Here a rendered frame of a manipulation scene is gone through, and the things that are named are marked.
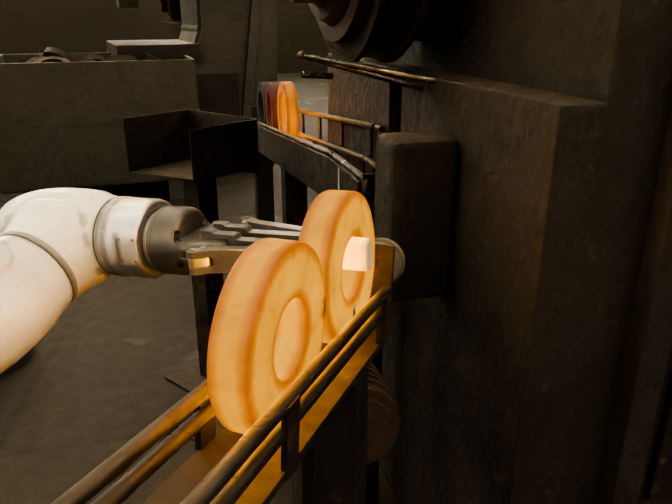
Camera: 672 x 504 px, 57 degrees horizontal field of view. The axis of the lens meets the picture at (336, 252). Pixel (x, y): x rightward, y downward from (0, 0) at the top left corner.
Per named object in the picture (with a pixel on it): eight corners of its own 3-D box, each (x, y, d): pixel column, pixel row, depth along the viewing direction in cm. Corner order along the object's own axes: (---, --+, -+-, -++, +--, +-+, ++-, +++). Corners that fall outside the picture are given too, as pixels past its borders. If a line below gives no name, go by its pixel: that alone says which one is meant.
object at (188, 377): (209, 345, 193) (189, 109, 167) (268, 374, 177) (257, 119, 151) (153, 372, 178) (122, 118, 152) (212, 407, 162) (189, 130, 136)
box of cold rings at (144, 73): (189, 165, 420) (178, 42, 392) (207, 197, 347) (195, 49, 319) (21, 178, 388) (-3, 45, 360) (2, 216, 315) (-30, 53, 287)
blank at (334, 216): (377, 181, 67) (348, 180, 68) (325, 203, 53) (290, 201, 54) (375, 316, 71) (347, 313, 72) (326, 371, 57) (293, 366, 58)
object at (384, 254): (389, 335, 72) (395, 245, 69) (388, 337, 71) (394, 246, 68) (329, 325, 74) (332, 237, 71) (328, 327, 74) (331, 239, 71)
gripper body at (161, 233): (188, 257, 74) (258, 263, 71) (145, 284, 66) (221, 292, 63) (180, 196, 71) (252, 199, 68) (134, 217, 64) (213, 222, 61)
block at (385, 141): (433, 277, 101) (442, 128, 92) (454, 297, 94) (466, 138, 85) (370, 284, 98) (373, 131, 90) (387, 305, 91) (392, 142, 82)
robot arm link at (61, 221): (158, 248, 78) (95, 317, 68) (60, 240, 83) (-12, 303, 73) (130, 171, 72) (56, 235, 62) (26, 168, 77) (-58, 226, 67)
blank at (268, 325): (330, 224, 54) (295, 220, 55) (247, 269, 40) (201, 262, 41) (324, 387, 58) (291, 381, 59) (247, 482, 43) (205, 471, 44)
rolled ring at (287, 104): (275, 88, 185) (286, 88, 186) (280, 151, 187) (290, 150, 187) (284, 74, 167) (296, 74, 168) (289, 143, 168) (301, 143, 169)
